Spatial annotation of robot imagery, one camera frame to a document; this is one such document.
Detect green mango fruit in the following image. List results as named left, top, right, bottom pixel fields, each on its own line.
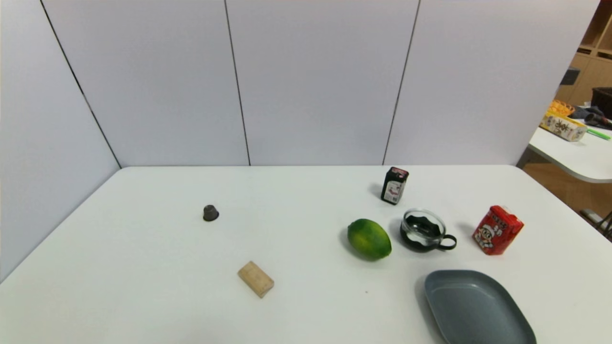
left=347, top=218, right=393, bottom=261

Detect white side table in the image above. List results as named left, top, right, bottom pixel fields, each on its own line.
left=516, top=117, right=612, bottom=183

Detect yellow snack box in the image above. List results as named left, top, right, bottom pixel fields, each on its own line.
left=540, top=112, right=588, bottom=142

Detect black device on side table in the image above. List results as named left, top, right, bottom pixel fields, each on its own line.
left=569, top=105, right=612, bottom=129

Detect light wooden block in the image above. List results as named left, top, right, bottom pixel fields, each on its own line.
left=238, top=261, right=275, bottom=299

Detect small black drink carton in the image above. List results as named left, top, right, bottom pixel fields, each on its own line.
left=381, top=166, right=410, bottom=205

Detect red snack carton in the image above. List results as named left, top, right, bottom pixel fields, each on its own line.
left=472, top=205, right=525, bottom=256

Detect glass cup with black handle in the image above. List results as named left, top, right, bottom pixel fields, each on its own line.
left=400, top=208, right=458, bottom=253

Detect orange basket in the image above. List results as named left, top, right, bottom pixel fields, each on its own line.
left=549, top=99, right=575, bottom=116

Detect grey-blue square dish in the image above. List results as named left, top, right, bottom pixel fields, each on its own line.
left=424, top=270, right=537, bottom=344

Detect wooden shelf cabinet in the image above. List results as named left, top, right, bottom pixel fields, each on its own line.
left=555, top=0, right=612, bottom=107

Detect black storage bin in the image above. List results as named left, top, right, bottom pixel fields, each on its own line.
left=591, top=87, right=612, bottom=113

